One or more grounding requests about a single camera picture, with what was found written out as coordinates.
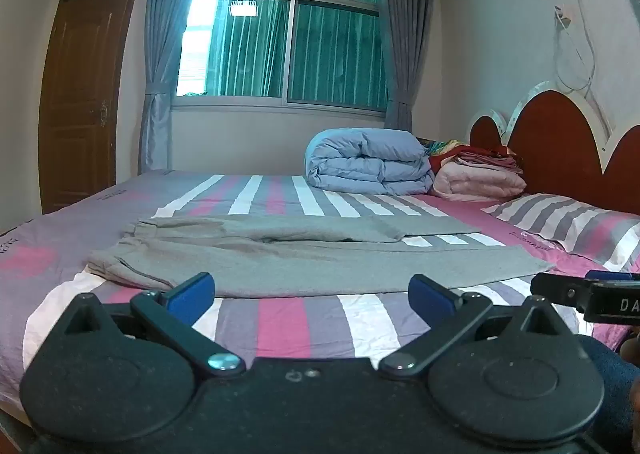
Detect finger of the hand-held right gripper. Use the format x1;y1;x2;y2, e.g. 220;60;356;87
585;269;640;283
530;272;592;311

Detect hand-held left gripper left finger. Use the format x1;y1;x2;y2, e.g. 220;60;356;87
61;272;247;376

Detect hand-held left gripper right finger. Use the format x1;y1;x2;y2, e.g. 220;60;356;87
378;274;579;380

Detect grey pants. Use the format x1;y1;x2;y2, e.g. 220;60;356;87
87;214;557;299

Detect striped pillow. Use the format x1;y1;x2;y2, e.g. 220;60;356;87
482;192;640;275

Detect person's dark trouser leg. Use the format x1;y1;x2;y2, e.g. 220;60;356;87
575;334;640;454

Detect striped bed sheet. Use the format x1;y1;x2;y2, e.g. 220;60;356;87
0;169;640;435

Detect folded pink quilt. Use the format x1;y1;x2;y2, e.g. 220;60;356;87
432;160;527;201

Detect red scalloped headboard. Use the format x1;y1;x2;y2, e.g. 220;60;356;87
469;80;640;216

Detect folded blue duvet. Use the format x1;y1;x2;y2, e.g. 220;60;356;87
304;128;436;195

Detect folded red blankets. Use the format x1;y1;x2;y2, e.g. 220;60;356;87
428;145;525;175

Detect colourful patterned cloth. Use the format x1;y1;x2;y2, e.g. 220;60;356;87
417;137;471;157

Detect brown wooden door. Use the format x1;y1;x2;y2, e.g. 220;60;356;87
39;0;151;215

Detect grey curtain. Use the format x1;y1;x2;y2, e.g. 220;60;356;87
369;0;441;133
138;0;221;174

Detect green tinted window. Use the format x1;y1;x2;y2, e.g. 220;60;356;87
172;0;391;111

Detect white cable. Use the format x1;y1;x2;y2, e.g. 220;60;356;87
552;0;613;135

